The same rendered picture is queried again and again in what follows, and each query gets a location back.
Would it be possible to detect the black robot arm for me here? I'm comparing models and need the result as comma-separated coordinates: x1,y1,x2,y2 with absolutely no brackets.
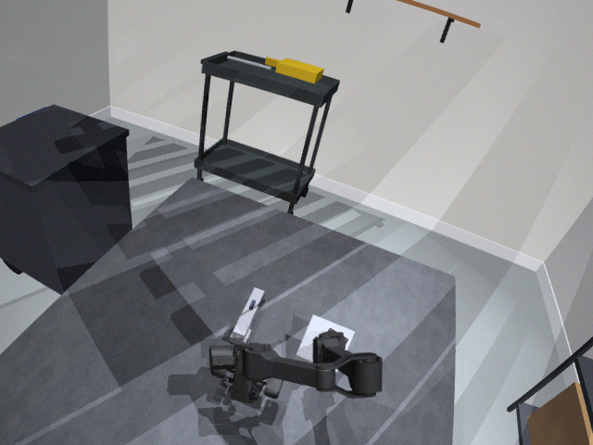
208,328,383,403

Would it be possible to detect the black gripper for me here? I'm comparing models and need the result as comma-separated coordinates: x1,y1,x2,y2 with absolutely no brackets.
210,369,284,399

